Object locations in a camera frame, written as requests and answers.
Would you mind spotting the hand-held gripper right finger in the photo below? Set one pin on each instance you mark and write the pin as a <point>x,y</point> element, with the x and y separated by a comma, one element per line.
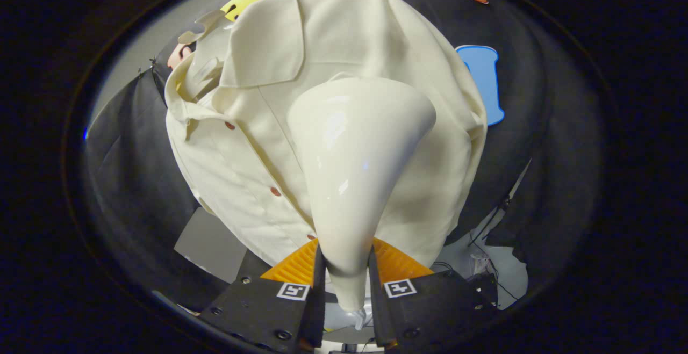
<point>374,300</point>

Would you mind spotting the cream button shirt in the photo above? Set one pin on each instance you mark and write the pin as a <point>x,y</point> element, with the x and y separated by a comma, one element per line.
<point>258,182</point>

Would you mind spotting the white garment steamer head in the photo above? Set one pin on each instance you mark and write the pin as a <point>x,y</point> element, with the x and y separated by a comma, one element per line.
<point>355,171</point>

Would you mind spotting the grey drawer cabinet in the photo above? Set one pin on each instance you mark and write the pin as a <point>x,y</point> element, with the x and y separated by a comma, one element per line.
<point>209,244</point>

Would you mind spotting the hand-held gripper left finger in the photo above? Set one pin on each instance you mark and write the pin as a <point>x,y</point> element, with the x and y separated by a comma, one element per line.
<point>320,300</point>

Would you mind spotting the black backdrop cloth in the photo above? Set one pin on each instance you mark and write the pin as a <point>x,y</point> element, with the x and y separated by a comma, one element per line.
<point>134,171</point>

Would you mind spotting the white clothes hanger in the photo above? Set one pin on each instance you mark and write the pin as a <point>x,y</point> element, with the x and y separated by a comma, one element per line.
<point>207,23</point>

